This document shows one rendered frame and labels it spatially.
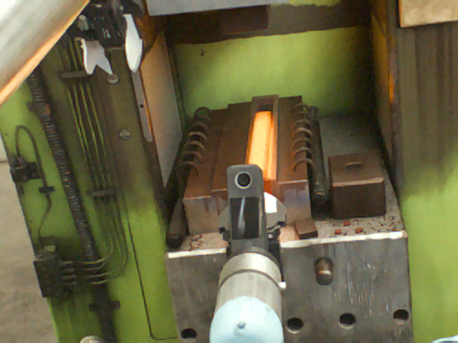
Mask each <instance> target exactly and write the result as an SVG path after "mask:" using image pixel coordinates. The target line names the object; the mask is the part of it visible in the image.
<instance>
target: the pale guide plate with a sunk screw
mask: <svg viewBox="0 0 458 343"><path fill-rule="evenodd" d="M398 20H399V26H400V27H401V28H407V27H415V26H420V25H426V24H434V23H444V22H453V21H458V0H399V18H398Z"/></svg>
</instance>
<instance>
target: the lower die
mask: <svg viewBox="0 0 458 343"><path fill-rule="evenodd" d="M265 98H273V99H274V112H273V136H272V158H271V185H272V193H273V197H274V198H276V199H277V200H279V201H280V202H281V203H282V204H283V206H284V207H285V209H286V214H287V225H293V224H294V221H297V220H301V219H307V218H311V210H310V196H309V182H308V169H307V162H304V161H303V162H300V163H298V164H297V166H296V171H292V166H293V164H294V162H295V161H296V160H298V159H301V158H307V152H306V151H300V152H298V153H297V155H296V159H295V160H292V154H293V153H294V151H295V150H296V149H299V148H306V147H307V143H306V142H305V141H300V142H298V143H297V144H296V149H292V144H293V142H294V141H295V140H296V139H298V138H305V137H306V132H299V133H297V134H296V136H295V140H292V139H291V137H292V134H293V132H294V131H292V130H291V127H292V124H293V123H294V121H291V116H292V115H293V114H291V108H292V107H293V105H295V104H297V103H302V95H300V96H290V97H281V98H279V94H273V95H264V96H254V97H252V98H251V102H244V103H235V104H228V108H226V109H217V110H212V112H213V114H214V118H212V119H211V117H210V113H209V112H208V111H207V116H208V117H209V118H210V119H211V122H212V127H208V128H209V133H210V137H209V138H207V144H206V145H205V143H204V140H203V138H201V137H200V138H199V141H198V142H199V143H200V144H202V145H203V146H204V148H205V152H206V155H204V156H202V150H200V148H199V147H198V146H197V148H196V152H197V153H198V154H199V155H200V157H202V159H203V163H202V164H198V159H197V157H196V156H195V157H194V161H193V163H195V164H196V165H197V167H198V169H199V175H198V176H195V168H194V167H193V166H192V168H191V171H190V175H189V178H188V182H187V186H186V189H185V193H184V209H185V214H186V220H187V225H188V231H189V235H197V234H207V232H218V231H219V229H218V227H219V222H218V217H219V215H220V214H221V213H222V212H223V210H224V209H225V208H226V207H227V206H228V195H227V180H226V170H227V168H228V167H229V166H231V165H238V164H248V161H249V156H250V149H251V144H252V137H253V130H254V123H255V116H256V106H257V99H265ZM205 124H206V125H207V126H208V121H207V120H205Z"/></svg>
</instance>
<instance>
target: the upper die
mask: <svg viewBox="0 0 458 343"><path fill-rule="evenodd" d="M288 1H289V0H146V4H147V9H148V15H150V16H160V15H169V14H178V13H186V12H195V11H204V12H205V10H208V11H213V10H222V9H231V8H240V7H248V6H266V5H274V4H282V3H283V2H288Z"/></svg>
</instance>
